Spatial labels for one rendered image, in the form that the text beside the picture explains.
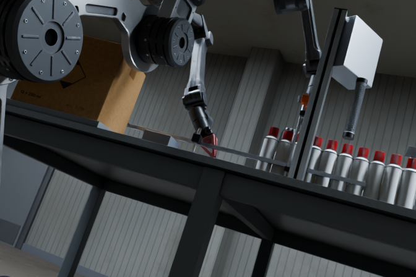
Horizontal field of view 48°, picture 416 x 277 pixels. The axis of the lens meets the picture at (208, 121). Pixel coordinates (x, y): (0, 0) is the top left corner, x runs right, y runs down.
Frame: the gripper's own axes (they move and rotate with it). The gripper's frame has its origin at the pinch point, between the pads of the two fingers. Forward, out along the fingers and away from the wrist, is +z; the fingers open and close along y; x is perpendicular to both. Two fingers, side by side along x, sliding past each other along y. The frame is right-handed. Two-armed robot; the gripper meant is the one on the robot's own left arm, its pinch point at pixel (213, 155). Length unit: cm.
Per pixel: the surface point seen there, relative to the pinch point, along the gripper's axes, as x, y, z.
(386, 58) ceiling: -146, 245, -109
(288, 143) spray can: -26.1, -1.4, 8.0
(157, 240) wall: 123, 295, -52
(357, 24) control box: -63, -16, -15
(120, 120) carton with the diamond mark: 21.7, -24.1, -15.7
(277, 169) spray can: -19.2, -1.7, 14.9
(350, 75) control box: -54, -11, -2
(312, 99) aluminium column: -38.7, -16.2, 2.5
